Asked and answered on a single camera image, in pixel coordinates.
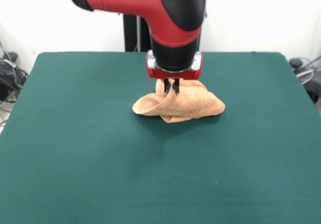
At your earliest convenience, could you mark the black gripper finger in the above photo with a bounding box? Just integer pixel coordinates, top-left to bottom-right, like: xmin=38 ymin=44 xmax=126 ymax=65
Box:
xmin=173 ymin=77 xmax=181 ymax=95
xmin=163 ymin=77 xmax=172 ymax=93

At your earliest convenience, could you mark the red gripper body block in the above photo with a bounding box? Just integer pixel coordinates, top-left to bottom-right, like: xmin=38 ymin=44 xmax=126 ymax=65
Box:
xmin=146 ymin=52 xmax=204 ymax=81

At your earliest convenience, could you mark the tan terry towel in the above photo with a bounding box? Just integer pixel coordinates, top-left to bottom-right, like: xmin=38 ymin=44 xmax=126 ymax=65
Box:
xmin=132 ymin=79 xmax=226 ymax=124

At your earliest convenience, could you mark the dark green table cloth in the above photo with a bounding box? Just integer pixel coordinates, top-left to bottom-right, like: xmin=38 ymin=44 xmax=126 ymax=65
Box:
xmin=0 ymin=51 xmax=321 ymax=224

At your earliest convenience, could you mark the black round floor foot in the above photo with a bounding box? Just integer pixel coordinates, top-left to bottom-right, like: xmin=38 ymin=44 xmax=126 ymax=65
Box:
xmin=289 ymin=57 xmax=304 ymax=68

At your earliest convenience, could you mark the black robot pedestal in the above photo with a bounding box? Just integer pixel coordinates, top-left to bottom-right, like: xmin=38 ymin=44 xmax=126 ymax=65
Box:
xmin=122 ymin=13 xmax=152 ymax=53

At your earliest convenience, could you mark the black cable bundle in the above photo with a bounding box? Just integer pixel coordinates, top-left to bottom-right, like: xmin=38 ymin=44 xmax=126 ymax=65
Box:
xmin=0 ymin=52 xmax=30 ymax=104

